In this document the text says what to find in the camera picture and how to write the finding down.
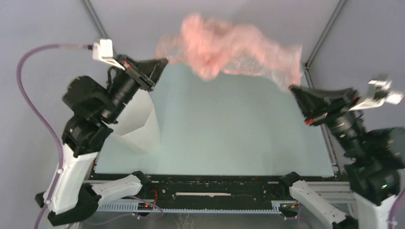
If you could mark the aluminium frame post left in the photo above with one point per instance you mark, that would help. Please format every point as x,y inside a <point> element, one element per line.
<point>94,18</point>

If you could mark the white faceted trash bin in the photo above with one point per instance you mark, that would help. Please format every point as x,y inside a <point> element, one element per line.
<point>138,128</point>

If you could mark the white cable duct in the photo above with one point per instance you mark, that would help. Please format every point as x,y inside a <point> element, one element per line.
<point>127,206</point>

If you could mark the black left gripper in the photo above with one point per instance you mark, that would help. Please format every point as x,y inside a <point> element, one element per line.
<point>154,68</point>

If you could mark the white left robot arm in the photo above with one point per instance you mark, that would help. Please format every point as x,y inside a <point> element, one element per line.
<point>95,108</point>

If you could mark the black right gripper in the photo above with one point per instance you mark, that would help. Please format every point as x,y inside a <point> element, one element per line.
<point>314,100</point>

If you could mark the aluminium frame post right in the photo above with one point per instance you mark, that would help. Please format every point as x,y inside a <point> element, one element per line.
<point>335,15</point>

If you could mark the pink plastic trash bag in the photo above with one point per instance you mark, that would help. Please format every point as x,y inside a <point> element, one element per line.
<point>210,46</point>

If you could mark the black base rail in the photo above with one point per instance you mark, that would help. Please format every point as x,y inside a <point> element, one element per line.
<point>218,191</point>

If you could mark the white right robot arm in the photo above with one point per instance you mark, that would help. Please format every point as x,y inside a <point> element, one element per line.
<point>377,156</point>

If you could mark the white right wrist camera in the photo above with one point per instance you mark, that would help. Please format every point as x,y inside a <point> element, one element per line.
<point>379,92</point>

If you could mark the aluminium frame post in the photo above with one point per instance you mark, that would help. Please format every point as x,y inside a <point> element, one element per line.
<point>335,15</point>
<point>94,18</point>

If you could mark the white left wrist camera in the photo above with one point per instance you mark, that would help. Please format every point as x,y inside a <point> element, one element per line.
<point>103,51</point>

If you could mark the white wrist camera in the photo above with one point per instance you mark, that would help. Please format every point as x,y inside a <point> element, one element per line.
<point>379,92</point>
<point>103,51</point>

